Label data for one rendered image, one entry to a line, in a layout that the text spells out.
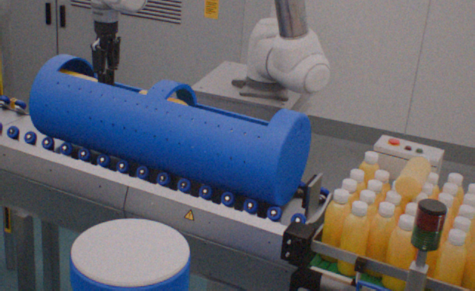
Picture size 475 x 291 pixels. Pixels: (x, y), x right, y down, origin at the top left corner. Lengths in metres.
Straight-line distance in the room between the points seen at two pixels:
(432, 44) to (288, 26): 2.47
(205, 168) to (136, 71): 1.90
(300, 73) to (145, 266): 0.96
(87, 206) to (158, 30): 1.58
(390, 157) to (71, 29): 2.28
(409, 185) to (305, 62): 0.62
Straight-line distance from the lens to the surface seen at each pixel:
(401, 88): 4.80
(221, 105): 2.57
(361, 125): 4.93
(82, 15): 3.95
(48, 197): 2.49
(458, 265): 1.84
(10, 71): 3.07
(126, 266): 1.65
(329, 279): 1.92
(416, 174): 1.93
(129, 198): 2.25
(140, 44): 3.82
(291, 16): 2.31
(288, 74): 2.35
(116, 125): 2.16
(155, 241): 1.74
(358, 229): 1.86
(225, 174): 2.01
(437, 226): 1.58
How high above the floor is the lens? 1.98
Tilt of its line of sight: 24 degrees down
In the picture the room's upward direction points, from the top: 5 degrees clockwise
